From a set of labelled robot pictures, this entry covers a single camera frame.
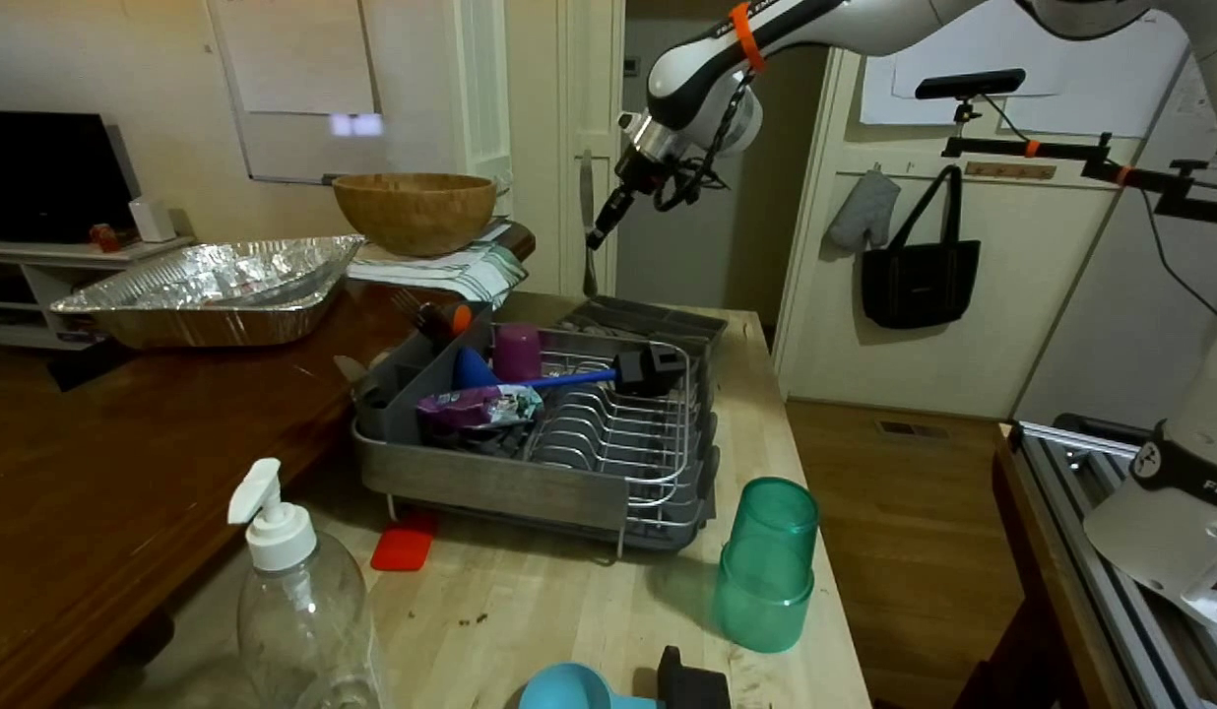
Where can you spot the pink plastic cup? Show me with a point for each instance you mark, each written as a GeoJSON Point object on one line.
{"type": "Point", "coordinates": [518, 355]}

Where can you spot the black stereo camera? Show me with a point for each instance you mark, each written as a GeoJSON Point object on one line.
{"type": "Point", "coordinates": [971, 83]}

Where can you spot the wooden bowl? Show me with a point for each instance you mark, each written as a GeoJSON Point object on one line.
{"type": "Point", "coordinates": [416, 218]}

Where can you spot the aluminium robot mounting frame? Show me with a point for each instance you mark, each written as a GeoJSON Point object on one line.
{"type": "Point", "coordinates": [1091, 553]}

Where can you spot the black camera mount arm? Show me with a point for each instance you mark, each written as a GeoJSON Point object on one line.
{"type": "Point", "coordinates": [1091, 154]}

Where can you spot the small black block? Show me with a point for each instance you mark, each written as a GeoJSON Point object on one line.
{"type": "Point", "coordinates": [690, 688]}

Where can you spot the blue plastic cup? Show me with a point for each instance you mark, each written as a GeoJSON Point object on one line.
{"type": "Point", "coordinates": [472, 373]}

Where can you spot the green striped dish towel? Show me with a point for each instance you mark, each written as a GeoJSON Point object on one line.
{"type": "Point", "coordinates": [450, 272]}

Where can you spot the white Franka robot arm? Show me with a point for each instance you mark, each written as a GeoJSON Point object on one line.
{"type": "Point", "coordinates": [710, 65]}

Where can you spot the green plastic cup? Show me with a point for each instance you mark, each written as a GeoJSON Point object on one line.
{"type": "Point", "coordinates": [767, 575]}

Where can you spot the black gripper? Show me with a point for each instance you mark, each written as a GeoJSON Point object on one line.
{"type": "Point", "coordinates": [652, 159]}

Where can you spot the aluminium foil pan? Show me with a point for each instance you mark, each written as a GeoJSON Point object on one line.
{"type": "Point", "coordinates": [197, 281]}

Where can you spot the small orange object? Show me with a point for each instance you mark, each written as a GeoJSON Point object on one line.
{"type": "Point", "coordinates": [463, 322]}

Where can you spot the white cupboard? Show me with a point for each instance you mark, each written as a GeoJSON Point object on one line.
{"type": "Point", "coordinates": [1000, 301]}

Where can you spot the purple and teal packet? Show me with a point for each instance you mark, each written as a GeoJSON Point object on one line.
{"type": "Point", "coordinates": [480, 406]}

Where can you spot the black tote bag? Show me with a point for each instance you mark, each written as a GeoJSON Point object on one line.
{"type": "Point", "coordinates": [921, 281]}

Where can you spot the grey oven mitt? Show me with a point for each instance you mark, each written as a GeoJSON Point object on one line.
{"type": "Point", "coordinates": [861, 216]}

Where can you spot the floor vent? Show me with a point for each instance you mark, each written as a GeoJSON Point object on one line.
{"type": "Point", "coordinates": [914, 428]}

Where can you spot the light blue plastic scoop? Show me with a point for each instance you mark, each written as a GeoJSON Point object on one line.
{"type": "Point", "coordinates": [571, 691]}

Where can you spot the red square pad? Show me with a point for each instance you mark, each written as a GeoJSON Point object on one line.
{"type": "Point", "coordinates": [404, 545]}

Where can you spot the small red object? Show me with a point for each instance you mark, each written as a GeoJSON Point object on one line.
{"type": "Point", "coordinates": [102, 237]}

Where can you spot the clear pump soap bottle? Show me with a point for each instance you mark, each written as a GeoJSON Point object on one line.
{"type": "Point", "coordinates": [306, 616]}

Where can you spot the dark wooden table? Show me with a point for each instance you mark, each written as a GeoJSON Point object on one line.
{"type": "Point", "coordinates": [106, 476]}

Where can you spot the black television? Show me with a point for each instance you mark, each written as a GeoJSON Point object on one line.
{"type": "Point", "coordinates": [50, 178]}

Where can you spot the white low shelf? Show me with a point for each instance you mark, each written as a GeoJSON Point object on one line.
{"type": "Point", "coordinates": [18, 281]}

